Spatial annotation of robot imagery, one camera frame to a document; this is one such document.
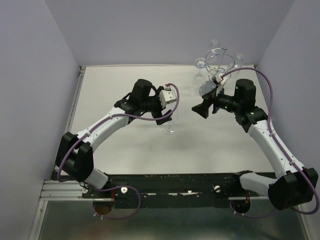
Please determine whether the aluminium rail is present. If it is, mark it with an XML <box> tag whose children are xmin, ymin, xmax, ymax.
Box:
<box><xmin>65</xmin><ymin>66</ymin><xmax>87</xmax><ymax>132</ymax></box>
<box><xmin>39</xmin><ymin>178</ymin><xmax>306</xmax><ymax>201</ymax></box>

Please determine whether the clear wine glass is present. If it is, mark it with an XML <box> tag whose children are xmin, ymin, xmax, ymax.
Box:
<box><xmin>162</xmin><ymin>110</ymin><xmax>179</xmax><ymax>135</ymax></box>

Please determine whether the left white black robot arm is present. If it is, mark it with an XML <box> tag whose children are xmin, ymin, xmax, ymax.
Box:
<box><xmin>55</xmin><ymin>79</ymin><xmax>180</xmax><ymax>198</ymax></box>

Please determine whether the left hanging wine glass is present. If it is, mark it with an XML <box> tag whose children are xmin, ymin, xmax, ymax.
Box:
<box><xmin>192</xmin><ymin>58</ymin><xmax>206</xmax><ymax>89</ymax></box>

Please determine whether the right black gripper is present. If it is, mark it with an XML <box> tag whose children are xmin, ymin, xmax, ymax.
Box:
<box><xmin>191</xmin><ymin>84</ymin><xmax>242</xmax><ymax>119</ymax></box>

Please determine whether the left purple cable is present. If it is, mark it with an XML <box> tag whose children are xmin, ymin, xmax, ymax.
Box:
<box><xmin>56</xmin><ymin>82</ymin><xmax>181</xmax><ymax>221</ymax></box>

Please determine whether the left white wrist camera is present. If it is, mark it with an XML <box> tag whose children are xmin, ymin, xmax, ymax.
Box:
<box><xmin>159</xmin><ymin>89</ymin><xmax>177</xmax><ymax>108</ymax></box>

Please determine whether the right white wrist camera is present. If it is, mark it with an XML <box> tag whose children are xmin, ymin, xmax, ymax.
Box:
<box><xmin>215</xmin><ymin>73</ymin><xmax>229</xmax><ymax>96</ymax></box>

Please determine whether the hanging wine glass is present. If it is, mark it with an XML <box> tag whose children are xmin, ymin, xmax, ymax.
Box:
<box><xmin>192</xmin><ymin>58</ymin><xmax>206</xmax><ymax>89</ymax></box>
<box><xmin>205</xmin><ymin>39</ymin><xmax>220</xmax><ymax>59</ymax></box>
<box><xmin>226</xmin><ymin>53</ymin><xmax>244</xmax><ymax>72</ymax></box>

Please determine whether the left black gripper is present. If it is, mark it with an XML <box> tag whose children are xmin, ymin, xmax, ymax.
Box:
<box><xmin>140</xmin><ymin>86</ymin><xmax>173</xmax><ymax>125</ymax></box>

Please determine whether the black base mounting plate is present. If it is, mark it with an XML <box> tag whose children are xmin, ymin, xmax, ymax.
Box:
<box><xmin>81</xmin><ymin>173</ymin><xmax>257</xmax><ymax>210</ymax></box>

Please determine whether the aluminium front rail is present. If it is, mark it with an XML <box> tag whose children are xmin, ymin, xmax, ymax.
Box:
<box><xmin>39</xmin><ymin>178</ymin><xmax>306</xmax><ymax>201</ymax></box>

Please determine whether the right hanging wine glass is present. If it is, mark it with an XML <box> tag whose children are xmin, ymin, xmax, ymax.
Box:
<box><xmin>226</xmin><ymin>53</ymin><xmax>244</xmax><ymax>72</ymax></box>

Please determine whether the aluminium left side rail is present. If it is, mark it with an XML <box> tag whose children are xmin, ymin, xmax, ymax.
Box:
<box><xmin>65</xmin><ymin>66</ymin><xmax>87</xmax><ymax>132</ymax></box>

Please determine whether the chrome wine glass rack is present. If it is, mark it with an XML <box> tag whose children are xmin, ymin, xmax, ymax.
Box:
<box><xmin>198</xmin><ymin>47</ymin><xmax>235</xmax><ymax>97</ymax></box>

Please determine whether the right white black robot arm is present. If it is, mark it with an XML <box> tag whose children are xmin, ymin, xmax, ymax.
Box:
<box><xmin>191</xmin><ymin>79</ymin><xmax>319</xmax><ymax>210</ymax></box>

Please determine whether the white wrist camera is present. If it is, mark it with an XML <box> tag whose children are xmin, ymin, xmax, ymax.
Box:
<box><xmin>215</xmin><ymin>73</ymin><xmax>229</xmax><ymax>96</ymax></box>
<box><xmin>159</xmin><ymin>89</ymin><xmax>177</xmax><ymax>108</ymax></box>

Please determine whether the rear hanging wine glass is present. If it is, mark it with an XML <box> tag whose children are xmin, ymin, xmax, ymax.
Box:
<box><xmin>205</xmin><ymin>39</ymin><xmax>220</xmax><ymax>59</ymax></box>

